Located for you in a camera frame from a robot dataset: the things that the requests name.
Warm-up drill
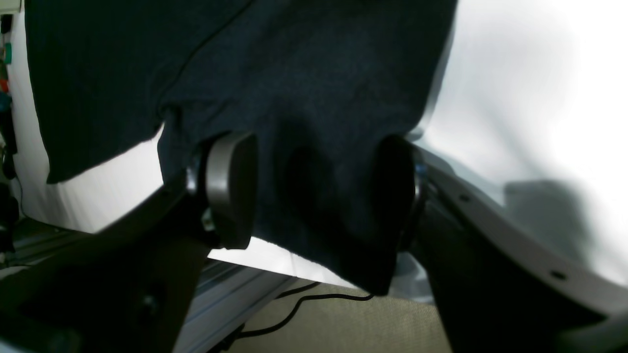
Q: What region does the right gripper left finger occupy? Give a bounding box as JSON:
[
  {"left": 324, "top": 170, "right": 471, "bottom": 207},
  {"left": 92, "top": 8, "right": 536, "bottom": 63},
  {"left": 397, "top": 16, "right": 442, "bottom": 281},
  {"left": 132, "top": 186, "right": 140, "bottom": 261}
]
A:
[{"left": 1, "top": 132, "right": 258, "bottom": 353}]

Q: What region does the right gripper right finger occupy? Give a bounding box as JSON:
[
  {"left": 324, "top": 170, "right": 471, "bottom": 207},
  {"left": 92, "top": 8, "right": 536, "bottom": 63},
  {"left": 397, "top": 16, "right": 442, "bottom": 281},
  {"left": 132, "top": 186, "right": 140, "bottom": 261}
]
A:
[{"left": 374, "top": 135, "right": 627, "bottom": 353}]

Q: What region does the black T-shirt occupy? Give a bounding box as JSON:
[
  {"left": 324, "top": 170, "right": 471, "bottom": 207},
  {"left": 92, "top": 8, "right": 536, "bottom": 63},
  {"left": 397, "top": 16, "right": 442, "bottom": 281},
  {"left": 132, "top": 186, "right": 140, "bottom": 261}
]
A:
[{"left": 25, "top": 0, "right": 457, "bottom": 296}]

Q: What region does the black floor cable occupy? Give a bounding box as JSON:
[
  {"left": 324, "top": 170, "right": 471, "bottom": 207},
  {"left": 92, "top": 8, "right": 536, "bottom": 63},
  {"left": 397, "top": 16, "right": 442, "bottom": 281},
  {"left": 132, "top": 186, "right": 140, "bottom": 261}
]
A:
[{"left": 238, "top": 281, "right": 375, "bottom": 339}]

